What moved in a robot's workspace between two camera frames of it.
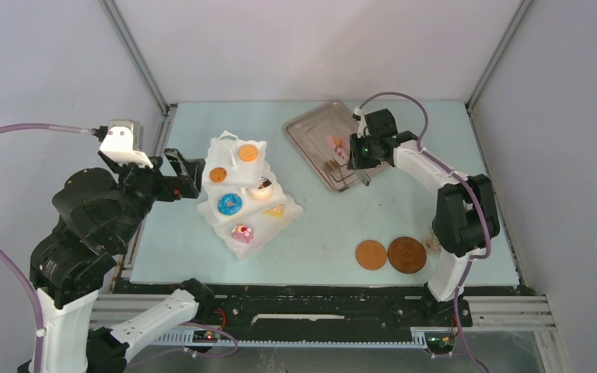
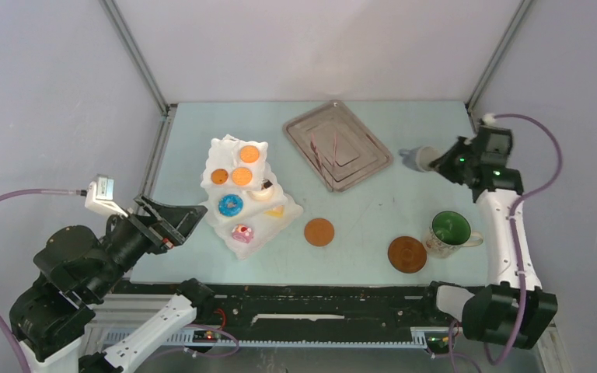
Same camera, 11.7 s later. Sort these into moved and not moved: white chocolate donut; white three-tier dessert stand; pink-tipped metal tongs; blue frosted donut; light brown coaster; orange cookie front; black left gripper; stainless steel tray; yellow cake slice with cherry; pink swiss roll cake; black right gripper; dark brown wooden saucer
Moved: pink-tipped metal tongs; black left gripper; light brown coaster; black right gripper
Not moved: orange cookie front; stainless steel tray; pink swiss roll cake; dark brown wooden saucer; white chocolate donut; white three-tier dessert stand; blue frosted donut; yellow cake slice with cherry
